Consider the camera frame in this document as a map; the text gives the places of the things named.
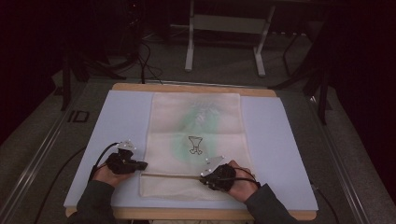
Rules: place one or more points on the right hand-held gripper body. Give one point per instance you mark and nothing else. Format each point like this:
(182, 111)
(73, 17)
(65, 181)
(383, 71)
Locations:
(222, 179)

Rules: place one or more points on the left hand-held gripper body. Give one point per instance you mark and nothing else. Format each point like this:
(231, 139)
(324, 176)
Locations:
(120, 163)

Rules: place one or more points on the person's left hand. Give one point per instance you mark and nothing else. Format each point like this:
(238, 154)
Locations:
(107, 178)

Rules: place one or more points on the person's right hand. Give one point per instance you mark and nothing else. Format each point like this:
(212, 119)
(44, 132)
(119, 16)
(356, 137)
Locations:
(244, 183)

